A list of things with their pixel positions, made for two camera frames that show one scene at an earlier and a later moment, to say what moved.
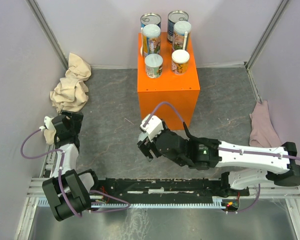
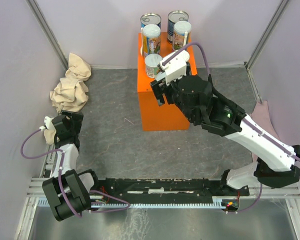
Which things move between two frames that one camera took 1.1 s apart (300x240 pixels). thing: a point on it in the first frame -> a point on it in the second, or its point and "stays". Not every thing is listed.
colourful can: [181, 35] stays
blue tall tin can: [150, 18] stays
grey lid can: [153, 62] stays
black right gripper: [146, 146] -> [160, 87]
